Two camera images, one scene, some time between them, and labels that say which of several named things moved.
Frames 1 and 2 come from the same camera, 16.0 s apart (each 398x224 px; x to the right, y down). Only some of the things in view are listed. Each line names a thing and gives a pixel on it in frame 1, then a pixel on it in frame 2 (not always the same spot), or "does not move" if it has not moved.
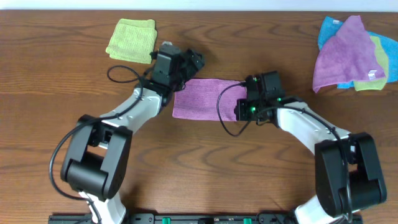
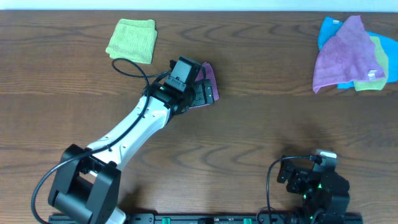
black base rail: [213, 218] does not move
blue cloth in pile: [329, 28] does not move
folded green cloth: [133, 40] does not move
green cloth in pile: [382, 56] does not move
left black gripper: [193, 68] to [204, 96]
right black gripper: [239, 110] to [299, 175]
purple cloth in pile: [349, 55] does not move
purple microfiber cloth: [208, 99] to [207, 73]
